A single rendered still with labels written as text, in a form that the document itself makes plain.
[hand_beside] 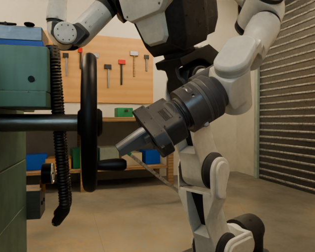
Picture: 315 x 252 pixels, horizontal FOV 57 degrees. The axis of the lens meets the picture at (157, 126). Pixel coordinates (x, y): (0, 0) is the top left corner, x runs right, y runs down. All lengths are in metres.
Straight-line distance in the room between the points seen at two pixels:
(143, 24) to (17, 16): 3.26
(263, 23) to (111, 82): 3.46
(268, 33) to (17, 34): 0.51
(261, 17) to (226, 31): 4.18
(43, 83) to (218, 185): 0.74
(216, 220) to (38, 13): 3.54
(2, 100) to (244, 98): 0.45
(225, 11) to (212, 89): 4.47
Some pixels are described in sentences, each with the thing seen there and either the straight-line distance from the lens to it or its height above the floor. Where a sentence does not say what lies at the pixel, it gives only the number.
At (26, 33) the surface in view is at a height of 0.99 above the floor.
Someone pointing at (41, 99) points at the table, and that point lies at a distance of 0.59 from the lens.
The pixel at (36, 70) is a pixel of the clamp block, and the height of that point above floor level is 0.91.
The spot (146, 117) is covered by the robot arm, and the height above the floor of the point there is 0.82.
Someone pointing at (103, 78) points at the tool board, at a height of 1.38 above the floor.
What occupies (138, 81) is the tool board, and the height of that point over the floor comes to 1.35.
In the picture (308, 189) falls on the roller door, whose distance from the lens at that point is 3.75.
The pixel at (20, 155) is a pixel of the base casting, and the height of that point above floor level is 0.73.
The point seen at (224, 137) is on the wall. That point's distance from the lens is 4.69.
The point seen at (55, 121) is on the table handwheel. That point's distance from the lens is 0.62.
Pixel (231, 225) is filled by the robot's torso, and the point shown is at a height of 0.34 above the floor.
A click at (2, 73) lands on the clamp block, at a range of 0.63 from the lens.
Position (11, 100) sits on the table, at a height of 0.85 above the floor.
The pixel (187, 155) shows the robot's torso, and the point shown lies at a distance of 1.13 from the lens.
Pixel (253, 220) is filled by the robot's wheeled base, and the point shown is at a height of 0.34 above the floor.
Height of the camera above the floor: 0.82
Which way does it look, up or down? 1 degrees down
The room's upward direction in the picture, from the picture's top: straight up
